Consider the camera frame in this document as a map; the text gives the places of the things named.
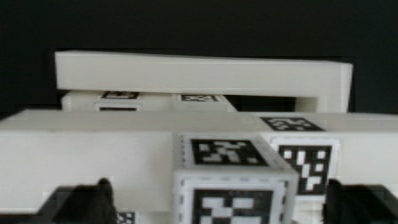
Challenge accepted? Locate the white long side bar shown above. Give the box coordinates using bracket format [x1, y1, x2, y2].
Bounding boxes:
[0, 111, 398, 212]

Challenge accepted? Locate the white L-shaped border fence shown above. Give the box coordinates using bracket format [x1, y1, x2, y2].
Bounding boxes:
[55, 51, 354, 113]

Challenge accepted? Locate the white chair leg with tag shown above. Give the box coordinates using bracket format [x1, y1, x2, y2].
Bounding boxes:
[171, 94, 237, 112]

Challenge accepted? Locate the white cube nut with tag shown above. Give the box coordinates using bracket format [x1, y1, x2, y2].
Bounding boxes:
[173, 133, 299, 224]

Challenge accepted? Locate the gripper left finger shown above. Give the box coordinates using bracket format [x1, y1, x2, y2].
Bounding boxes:
[23, 178, 118, 224]

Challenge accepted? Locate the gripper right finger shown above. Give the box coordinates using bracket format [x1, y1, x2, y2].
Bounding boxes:
[322, 179, 398, 224]

